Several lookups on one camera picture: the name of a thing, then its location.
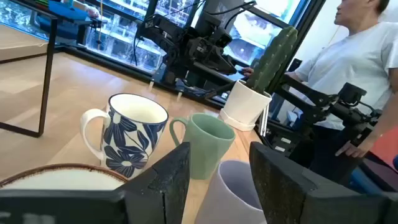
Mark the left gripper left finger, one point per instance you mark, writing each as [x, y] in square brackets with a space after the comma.
[161, 193]

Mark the green cactus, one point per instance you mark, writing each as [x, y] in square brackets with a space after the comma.
[273, 59]

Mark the white plant pot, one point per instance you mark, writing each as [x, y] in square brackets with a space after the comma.
[245, 102]

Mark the white pot saucer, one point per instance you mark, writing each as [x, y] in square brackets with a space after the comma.
[236, 125]

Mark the blue tray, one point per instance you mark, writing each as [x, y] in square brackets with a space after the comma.
[68, 11]

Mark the white blue floral mug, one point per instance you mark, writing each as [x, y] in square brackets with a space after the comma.
[130, 140]

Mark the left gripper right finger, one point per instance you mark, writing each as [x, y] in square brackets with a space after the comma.
[280, 193]

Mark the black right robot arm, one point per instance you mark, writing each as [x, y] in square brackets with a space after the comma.
[168, 34]

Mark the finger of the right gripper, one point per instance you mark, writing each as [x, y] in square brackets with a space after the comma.
[217, 64]

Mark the red orange panel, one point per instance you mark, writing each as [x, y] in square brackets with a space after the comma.
[385, 146]

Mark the lavender grey faceted mug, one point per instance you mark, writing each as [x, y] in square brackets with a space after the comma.
[224, 199]

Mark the person's hand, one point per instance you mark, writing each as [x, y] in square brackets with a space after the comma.
[354, 151]
[247, 71]

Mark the person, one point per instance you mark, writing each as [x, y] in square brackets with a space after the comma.
[351, 62]

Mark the white plate brown rim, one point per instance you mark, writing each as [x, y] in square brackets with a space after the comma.
[62, 179]

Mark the green faceted mug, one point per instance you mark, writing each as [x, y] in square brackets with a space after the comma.
[211, 146]

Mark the black frame wooden shelf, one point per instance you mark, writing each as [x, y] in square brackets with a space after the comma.
[46, 93]

